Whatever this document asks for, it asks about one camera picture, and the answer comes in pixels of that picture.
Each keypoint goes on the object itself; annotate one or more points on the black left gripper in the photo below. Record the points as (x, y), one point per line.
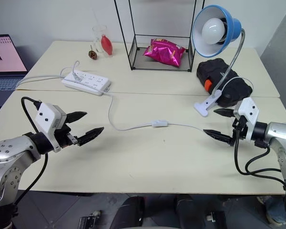
(63, 137)

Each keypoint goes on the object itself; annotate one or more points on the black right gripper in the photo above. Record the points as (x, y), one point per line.
(239, 130)

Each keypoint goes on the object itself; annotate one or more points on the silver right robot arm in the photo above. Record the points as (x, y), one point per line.
(278, 133)

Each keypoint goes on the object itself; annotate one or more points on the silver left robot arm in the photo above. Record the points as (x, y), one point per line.
(4, 152)

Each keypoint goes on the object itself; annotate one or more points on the blue clip-on desk lamp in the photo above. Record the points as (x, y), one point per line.
(232, 23)

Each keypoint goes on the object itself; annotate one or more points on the white power strip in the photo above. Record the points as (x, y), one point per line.
(93, 82)

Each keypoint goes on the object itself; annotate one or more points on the black tool case orange latch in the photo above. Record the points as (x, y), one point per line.
(212, 69)

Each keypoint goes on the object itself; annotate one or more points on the red rubber bulb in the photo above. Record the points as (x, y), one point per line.
(106, 45)

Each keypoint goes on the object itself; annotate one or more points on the clear drinking glass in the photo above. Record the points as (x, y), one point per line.
(97, 38)

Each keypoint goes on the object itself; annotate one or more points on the pink snack bag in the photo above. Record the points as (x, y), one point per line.
(164, 53)

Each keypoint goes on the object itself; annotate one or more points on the small black white block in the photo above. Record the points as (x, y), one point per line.
(215, 217)

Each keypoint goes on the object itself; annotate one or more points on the dark rounded shape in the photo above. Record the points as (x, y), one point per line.
(190, 212)
(131, 212)

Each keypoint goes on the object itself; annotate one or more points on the black floor plate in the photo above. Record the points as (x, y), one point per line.
(87, 223)

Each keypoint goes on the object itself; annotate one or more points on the grey blue shoe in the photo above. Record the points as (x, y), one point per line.
(272, 210)

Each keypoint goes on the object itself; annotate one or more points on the open laptop computer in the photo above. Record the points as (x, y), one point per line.
(4, 55)

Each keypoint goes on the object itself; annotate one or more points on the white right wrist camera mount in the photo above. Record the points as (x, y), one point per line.
(249, 107)

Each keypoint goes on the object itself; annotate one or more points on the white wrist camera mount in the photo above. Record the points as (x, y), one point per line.
(249, 107)
(46, 114)

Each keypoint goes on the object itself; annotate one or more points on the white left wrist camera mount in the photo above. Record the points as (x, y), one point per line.
(46, 114)

